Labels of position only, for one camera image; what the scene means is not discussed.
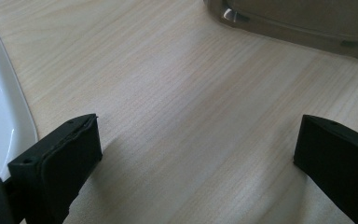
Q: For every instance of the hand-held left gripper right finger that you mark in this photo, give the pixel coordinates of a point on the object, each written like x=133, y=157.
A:
x=338, y=158

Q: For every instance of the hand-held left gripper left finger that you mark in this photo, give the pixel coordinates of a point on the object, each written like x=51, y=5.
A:
x=62, y=165

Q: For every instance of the brown plastic storage box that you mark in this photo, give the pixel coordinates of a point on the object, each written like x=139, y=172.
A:
x=307, y=21

